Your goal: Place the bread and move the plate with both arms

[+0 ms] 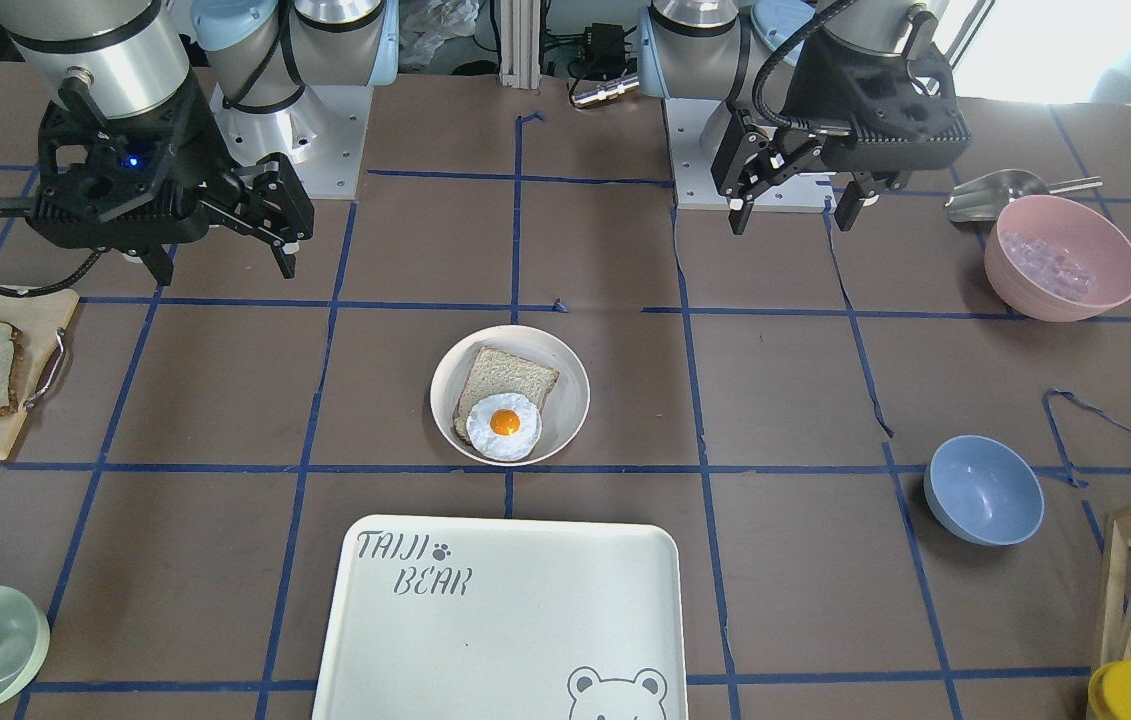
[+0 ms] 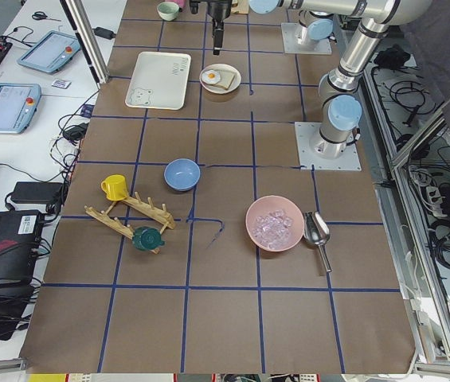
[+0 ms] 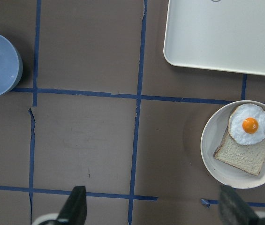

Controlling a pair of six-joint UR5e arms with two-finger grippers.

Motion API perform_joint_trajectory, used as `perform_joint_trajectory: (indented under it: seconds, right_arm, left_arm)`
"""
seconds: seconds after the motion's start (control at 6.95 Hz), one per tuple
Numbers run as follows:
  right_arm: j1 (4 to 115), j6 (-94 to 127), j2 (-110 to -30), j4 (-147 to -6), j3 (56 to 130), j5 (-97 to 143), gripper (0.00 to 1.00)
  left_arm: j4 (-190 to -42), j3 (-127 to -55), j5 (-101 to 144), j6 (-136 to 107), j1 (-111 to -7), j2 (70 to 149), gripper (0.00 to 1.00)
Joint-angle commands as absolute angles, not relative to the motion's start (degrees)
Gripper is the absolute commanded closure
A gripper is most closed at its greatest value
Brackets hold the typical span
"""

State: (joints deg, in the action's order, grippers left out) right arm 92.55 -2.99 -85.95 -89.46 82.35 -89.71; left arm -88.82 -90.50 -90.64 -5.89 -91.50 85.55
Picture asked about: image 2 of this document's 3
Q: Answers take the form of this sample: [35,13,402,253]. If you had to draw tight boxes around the yellow mug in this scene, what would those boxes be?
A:
[100,174,129,201]

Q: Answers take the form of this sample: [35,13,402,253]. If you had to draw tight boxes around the blue bowl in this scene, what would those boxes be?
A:
[164,158,201,192]

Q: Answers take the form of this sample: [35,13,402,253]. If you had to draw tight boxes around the dark green mug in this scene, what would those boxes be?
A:
[131,226,165,251]

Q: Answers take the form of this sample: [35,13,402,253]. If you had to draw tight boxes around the brown paper table cover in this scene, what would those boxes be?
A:
[21,1,415,374]

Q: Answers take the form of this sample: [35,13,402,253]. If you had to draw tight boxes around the upper blue teach pendant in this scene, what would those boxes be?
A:
[17,30,80,73]

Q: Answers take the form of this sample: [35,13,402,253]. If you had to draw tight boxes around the small black power brick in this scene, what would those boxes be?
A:
[93,27,116,40]

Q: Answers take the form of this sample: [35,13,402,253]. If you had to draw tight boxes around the black scissors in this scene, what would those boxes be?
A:
[31,11,61,21]

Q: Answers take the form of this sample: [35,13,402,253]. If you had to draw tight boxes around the toy fried egg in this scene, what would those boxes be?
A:
[201,69,221,85]

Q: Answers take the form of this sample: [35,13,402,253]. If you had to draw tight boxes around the bottom bread slice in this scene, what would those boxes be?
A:
[208,70,235,90]

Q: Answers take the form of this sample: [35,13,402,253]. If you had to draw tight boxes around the wooden mug rack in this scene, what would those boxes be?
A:
[84,191,177,255]

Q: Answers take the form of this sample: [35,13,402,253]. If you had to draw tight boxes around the aluminium frame post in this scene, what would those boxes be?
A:
[60,0,109,84]

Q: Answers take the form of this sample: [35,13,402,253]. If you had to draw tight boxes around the mint green bowl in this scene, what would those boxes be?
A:
[157,2,179,21]

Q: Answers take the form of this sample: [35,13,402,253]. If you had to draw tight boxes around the blue teach pendant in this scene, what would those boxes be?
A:
[17,30,80,73]
[0,83,41,134]

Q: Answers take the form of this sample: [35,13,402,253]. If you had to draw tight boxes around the pink bowl with ice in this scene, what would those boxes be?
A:
[245,195,305,251]

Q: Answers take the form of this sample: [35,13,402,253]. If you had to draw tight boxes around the lower blue teach pendant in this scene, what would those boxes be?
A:
[0,83,41,134]

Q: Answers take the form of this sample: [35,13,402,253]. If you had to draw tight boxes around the white bear tray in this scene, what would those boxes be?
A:
[125,52,191,110]

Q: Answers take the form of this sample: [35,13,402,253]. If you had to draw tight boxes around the metal scoop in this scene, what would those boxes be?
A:
[303,211,332,273]

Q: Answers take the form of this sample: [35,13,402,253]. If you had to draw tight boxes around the black laptop computer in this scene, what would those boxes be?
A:
[0,209,45,289]

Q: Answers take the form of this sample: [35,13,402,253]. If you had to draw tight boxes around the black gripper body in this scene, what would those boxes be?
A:
[190,0,232,21]

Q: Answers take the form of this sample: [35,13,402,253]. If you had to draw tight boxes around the round white plate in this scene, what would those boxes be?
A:
[199,64,242,95]

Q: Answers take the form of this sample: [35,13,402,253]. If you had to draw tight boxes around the black power adapter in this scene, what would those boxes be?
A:
[10,181,62,205]

